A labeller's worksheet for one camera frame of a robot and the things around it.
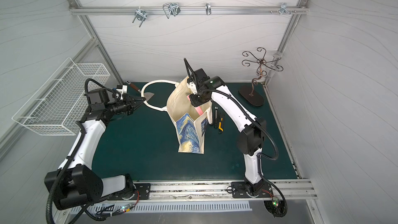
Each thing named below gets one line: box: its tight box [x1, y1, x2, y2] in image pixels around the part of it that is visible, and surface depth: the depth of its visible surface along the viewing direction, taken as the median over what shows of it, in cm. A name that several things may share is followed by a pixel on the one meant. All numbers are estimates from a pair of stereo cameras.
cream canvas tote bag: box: [140, 76, 213, 154], surface depth 82 cm
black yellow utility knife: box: [218, 114, 225, 135], surface depth 97 cm
